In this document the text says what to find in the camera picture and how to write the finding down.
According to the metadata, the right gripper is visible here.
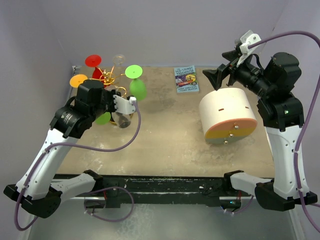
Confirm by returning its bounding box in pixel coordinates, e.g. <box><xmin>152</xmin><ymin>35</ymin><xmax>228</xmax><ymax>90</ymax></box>
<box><xmin>204</xmin><ymin>48</ymin><xmax>275</xmax><ymax>98</ymax></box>

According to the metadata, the green wine glass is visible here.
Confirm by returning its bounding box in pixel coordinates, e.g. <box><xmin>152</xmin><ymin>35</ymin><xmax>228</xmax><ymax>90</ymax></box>
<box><xmin>95</xmin><ymin>112</ymin><xmax>111</xmax><ymax>125</ymax></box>
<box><xmin>125</xmin><ymin>64</ymin><xmax>147</xmax><ymax>101</ymax></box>

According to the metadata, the clear wine glass back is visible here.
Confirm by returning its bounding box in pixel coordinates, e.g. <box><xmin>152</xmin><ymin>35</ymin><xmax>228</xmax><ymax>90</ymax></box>
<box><xmin>103</xmin><ymin>83</ymin><xmax>133</xmax><ymax>130</ymax></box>

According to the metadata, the clear wine glass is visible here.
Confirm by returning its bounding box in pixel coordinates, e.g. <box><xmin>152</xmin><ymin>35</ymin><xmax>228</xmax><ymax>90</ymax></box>
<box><xmin>112</xmin><ymin>54</ymin><xmax>126</xmax><ymax>74</ymax></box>
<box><xmin>103</xmin><ymin>83</ymin><xmax>133</xmax><ymax>130</ymax></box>

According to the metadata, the gold wine glass rack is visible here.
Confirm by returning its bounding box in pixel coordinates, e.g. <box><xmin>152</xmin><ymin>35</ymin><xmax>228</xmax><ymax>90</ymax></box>
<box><xmin>86</xmin><ymin>56</ymin><xmax>133</xmax><ymax>126</ymax></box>

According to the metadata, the orange wine glass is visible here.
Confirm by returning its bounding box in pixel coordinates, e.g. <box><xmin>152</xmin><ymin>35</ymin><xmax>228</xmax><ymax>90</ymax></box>
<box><xmin>69</xmin><ymin>74</ymin><xmax>88</xmax><ymax>88</ymax></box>

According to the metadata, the red wine glass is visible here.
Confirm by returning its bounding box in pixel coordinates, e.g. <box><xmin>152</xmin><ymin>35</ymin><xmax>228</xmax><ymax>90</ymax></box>
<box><xmin>84</xmin><ymin>54</ymin><xmax>106</xmax><ymax>81</ymax></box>

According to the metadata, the clear wine glass front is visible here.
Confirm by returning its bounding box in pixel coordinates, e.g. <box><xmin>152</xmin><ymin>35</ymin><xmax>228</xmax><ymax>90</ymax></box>
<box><xmin>112</xmin><ymin>54</ymin><xmax>126</xmax><ymax>74</ymax></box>

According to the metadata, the white round drawer box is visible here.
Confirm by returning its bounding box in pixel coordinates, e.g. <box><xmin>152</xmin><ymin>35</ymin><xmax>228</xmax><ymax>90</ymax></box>
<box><xmin>199</xmin><ymin>87</ymin><xmax>258</xmax><ymax>145</ymax></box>

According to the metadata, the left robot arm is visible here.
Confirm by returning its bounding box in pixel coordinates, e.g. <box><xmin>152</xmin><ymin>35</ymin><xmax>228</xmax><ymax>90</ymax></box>
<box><xmin>3</xmin><ymin>79</ymin><xmax>137</xmax><ymax>219</ymax></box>

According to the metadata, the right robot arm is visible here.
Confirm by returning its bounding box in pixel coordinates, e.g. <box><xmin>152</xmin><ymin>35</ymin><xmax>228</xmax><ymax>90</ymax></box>
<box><xmin>203</xmin><ymin>50</ymin><xmax>318</xmax><ymax>212</ymax></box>

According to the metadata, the blue treehouse book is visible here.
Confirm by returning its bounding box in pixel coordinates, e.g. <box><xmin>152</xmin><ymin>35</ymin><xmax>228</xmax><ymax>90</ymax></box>
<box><xmin>174</xmin><ymin>65</ymin><xmax>200</xmax><ymax>94</ymax></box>

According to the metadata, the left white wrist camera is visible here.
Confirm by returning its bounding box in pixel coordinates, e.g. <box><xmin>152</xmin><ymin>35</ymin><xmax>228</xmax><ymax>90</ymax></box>
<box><xmin>113</xmin><ymin>95</ymin><xmax>137</xmax><ymax>115</ymax></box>

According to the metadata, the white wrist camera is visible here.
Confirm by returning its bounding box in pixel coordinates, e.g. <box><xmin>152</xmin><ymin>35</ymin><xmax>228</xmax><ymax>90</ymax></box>
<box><xmin>113</xmin><ymin>95</ymin><xmax>137</xmax><ymax>115</ymax></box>
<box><xmin>234</xmin><ymin>30</ymin><xmax>261</xmax><ymax>67</ymax></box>

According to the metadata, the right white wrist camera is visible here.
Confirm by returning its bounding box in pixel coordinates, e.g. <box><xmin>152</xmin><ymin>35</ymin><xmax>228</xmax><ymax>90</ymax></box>
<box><xmin>234</xmin><ymin>30</ymin><xmax>261</xmax><ymax>67</ymax></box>

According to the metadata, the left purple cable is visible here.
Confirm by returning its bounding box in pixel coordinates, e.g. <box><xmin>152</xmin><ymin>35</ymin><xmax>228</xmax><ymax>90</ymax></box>
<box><xmin>13</xmin><ymin>99</ymin><xmax>142</xmax><ymax>231</ymax></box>

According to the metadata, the black base frame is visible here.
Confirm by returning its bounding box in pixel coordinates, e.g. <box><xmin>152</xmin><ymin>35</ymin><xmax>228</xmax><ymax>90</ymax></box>
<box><xmin>49</xmin><ymin>174</ymin><xmax>253</xmax><ymax>210</ymax></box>

